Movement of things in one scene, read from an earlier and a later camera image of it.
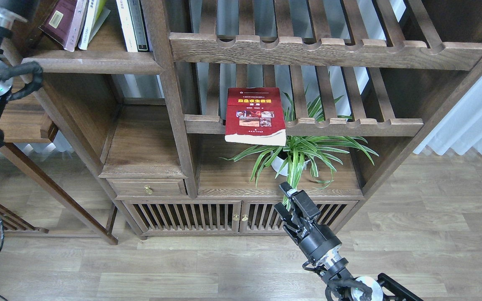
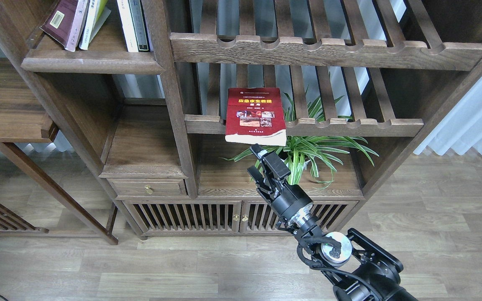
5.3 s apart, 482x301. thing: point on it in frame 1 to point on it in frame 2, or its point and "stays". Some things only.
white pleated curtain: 481,120 stays
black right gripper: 305,212 to 275,169
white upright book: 126,25 stays
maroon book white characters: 63,22 stays
